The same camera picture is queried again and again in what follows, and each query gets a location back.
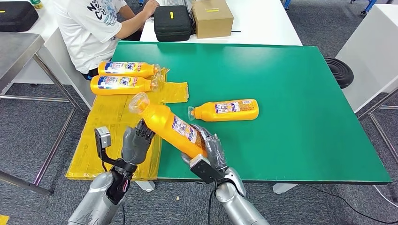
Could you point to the yellow tape scrap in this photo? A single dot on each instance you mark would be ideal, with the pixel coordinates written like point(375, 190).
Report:
point(3, 220)

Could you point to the green work table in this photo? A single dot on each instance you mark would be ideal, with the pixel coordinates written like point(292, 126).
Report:
point(295, 124)

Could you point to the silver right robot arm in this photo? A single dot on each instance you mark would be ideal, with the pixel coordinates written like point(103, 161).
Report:
point(236, 205)

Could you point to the yellow taped cardboard sheet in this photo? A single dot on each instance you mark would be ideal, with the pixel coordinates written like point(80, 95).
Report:
point(108, 124)

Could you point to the blue cart frame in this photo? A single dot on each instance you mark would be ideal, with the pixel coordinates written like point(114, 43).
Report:
point(368, 6)

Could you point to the orange detergent bottle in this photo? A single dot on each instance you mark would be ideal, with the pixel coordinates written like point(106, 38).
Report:
point(161, 121)
point(124, 74)
point(124, 88)
point(205, 113)

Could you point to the white desk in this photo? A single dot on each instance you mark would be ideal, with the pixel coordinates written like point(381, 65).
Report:
point(53, 62)

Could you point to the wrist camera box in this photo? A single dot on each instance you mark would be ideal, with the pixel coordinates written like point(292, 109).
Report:
point(102, 138)
point(203, 169)

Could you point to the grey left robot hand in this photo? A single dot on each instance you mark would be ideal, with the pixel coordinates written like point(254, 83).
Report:
point(135, 146)

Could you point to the steel table frame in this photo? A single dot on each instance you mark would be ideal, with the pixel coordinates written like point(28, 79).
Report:
point(377, 130)

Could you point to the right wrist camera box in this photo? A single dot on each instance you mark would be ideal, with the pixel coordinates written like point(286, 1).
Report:
point(203, 169)

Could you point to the person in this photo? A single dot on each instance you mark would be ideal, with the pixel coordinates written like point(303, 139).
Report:
point(87, 37)

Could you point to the white table foot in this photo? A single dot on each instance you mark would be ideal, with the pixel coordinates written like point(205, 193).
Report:
point(284, 188)
point(145, 186)

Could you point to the steel table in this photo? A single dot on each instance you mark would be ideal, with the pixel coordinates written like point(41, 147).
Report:
point(15, 51)

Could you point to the brown cardboard box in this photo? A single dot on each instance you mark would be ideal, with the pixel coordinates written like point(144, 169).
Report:
point(212, 21)

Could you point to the green capped bottle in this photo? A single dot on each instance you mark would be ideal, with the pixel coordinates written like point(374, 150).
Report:
point(35, 3)

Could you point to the black ribbed round stool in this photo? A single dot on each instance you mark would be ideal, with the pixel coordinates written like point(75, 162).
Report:
point(339, 72)

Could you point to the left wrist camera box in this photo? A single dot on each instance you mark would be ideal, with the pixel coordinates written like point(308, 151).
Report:
point(102, 138)

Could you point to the black zip case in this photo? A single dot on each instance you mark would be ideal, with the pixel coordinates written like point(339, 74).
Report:
point(172, 24)
point(15, 17)

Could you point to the white side table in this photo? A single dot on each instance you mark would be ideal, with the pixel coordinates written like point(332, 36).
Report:
point(370, 56)

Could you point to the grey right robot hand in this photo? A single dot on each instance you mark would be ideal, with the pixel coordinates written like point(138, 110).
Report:
point(216, 152)

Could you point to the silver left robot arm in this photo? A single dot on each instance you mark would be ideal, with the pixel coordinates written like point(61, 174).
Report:
point(99, 198)

